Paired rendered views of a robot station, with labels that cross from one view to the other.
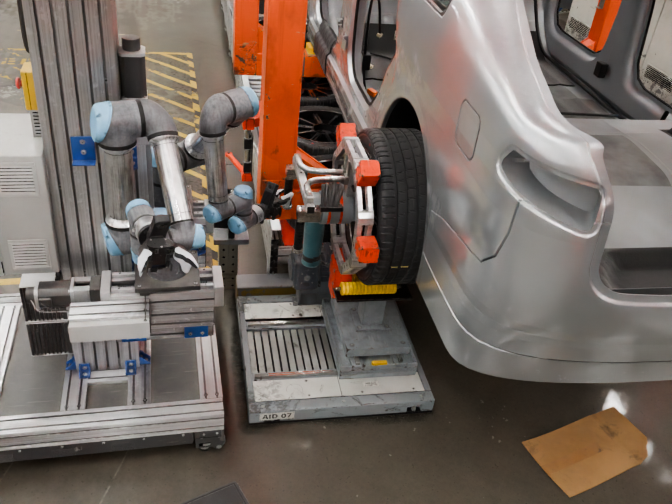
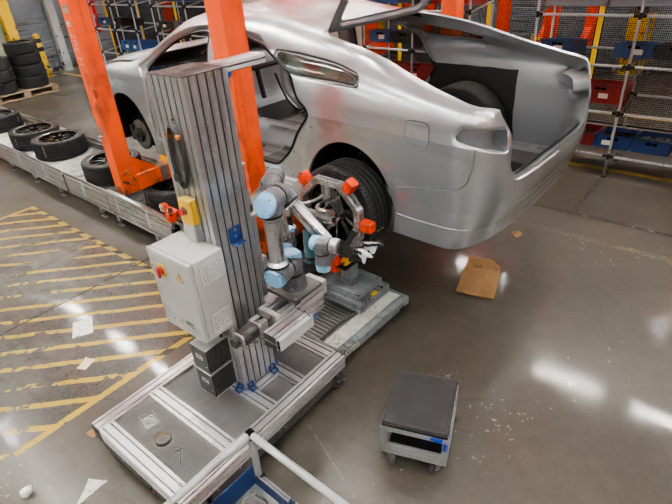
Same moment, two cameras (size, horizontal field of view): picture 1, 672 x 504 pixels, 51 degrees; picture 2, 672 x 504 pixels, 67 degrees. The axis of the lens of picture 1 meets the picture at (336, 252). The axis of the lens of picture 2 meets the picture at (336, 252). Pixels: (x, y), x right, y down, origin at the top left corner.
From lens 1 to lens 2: 1.70 m
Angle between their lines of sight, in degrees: 28
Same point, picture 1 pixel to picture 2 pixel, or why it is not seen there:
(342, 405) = (376, 323)
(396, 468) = (423, 334)
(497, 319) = (475, 213)
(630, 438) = (487, 264)
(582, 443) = (474, 277)
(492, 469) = (456, 308)
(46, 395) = (245, 412)
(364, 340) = (359, 287)
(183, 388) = (308, 360)
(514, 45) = (421, 85)
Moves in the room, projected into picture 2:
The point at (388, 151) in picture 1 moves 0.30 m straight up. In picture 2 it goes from (349, 171) to (347, 127)
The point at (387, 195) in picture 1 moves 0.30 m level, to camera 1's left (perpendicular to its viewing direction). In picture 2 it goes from (365, 192) to (328, 206)
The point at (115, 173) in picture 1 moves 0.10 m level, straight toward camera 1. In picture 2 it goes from (277, 233) to (293, 238)
